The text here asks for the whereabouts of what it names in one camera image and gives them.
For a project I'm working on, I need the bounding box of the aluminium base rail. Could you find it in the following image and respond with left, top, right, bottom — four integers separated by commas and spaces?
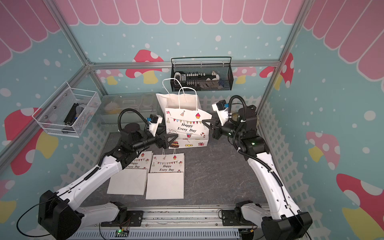
55, 205, 310, 240

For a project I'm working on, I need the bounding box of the paper bag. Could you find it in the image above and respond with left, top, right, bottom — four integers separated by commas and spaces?
156, 87, 212, 149
107, 151, 153, 196
146, 153, 185, 200

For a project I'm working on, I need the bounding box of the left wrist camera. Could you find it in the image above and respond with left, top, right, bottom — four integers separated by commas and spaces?
147, 114, 163, 137

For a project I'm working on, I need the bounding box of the white wire mesh basket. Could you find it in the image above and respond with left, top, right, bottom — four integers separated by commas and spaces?
32, 83, 101, 138

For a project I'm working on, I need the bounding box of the green circuit board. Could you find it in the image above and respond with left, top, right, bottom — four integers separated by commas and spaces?
115, 229, 130, 238

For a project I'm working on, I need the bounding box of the black wire mesh basket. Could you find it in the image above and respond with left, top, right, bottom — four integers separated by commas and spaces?
171, 57, 234, 92

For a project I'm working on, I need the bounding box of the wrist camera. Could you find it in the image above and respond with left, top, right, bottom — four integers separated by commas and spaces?
212, 100, 229, 126
147, 114, 163, 137

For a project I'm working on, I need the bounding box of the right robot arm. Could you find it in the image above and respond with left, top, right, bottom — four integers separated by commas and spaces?
203, 95, 313, 240

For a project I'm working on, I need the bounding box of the roll of brown tape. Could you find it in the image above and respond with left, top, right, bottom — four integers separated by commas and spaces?
232, 113, 239, 122

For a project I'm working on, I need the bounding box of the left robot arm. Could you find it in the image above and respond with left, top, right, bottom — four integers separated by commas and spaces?
36, 108, 178, 240

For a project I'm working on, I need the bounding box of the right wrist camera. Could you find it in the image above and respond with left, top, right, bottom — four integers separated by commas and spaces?
212, 100, 229, 126

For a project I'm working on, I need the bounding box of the clear plastic storage box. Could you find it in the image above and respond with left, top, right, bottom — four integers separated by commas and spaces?
96, 93, 163, 126

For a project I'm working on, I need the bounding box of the black white device in basket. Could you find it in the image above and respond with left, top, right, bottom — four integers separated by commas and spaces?
174, 71, 220, 89

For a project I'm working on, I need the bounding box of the black item in white basket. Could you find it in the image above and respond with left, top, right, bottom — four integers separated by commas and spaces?
64, 103, 79, 126

